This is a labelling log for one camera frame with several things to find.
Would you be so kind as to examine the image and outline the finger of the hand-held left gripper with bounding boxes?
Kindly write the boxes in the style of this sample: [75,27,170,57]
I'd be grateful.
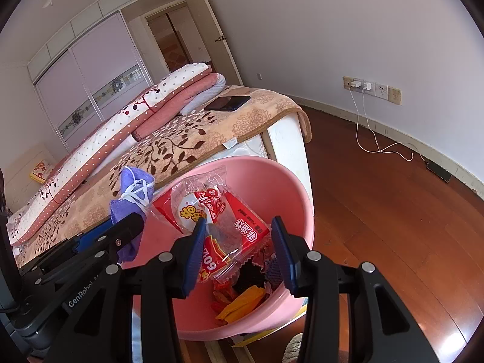
[17,228,116,275]
[34,214,147,286]

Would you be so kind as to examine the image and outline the brown hallway door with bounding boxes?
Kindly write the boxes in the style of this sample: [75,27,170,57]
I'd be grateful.
[147,8,197,72]

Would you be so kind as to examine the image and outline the dotted floral folded quilt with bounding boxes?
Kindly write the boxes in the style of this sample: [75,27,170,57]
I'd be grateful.
[8,62,227,246]

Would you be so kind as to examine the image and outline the yellow floral pillow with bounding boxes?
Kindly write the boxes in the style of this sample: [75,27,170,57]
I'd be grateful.
[29,161,54,183]

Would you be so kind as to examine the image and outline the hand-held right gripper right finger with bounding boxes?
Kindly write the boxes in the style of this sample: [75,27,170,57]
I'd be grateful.
[271,215,439,363]

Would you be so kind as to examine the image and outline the pink plastic bucket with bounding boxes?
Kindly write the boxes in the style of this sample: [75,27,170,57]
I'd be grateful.
[130,156,315,341]

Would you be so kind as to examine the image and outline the blue foam fruit net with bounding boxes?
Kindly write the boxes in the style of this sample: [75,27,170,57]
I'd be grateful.
[263,255,286,290]

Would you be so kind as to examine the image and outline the white sliding-door wardrobe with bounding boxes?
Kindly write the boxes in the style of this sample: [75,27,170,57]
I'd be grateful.
[26,0,212,152]

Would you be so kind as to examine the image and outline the dark device on cable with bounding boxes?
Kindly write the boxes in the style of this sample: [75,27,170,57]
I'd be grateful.
[425,161,452,183]

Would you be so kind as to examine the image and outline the cream room door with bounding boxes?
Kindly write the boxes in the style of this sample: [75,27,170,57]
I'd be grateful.
[189,0,243,87]

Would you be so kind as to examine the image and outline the beige leaf-print blanket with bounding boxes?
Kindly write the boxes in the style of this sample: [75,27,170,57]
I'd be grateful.
[13,88,312,269]

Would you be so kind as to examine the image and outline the grey fuzzy slipper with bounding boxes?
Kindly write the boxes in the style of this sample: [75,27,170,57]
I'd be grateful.
[282,333,305,363]

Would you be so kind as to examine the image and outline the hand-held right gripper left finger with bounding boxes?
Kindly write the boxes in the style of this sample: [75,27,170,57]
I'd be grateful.
[43,217,208,363]

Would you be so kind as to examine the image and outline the red clear snack wrapper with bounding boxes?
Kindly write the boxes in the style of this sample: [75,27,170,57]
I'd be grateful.
[153,166,272,292]

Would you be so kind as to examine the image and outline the black smartphone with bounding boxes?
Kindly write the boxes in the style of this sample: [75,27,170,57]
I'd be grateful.
[203,95,251,113]

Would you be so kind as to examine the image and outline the cream wooden bed frame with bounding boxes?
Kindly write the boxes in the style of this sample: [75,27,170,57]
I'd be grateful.
[0,111,316,243]

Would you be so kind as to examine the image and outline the yellow foam fruit net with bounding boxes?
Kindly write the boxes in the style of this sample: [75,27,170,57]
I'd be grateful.
[215,286,265,320]

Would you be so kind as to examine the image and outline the purple face mask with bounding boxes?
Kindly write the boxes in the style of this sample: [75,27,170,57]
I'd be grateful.
[110,165,156,262]

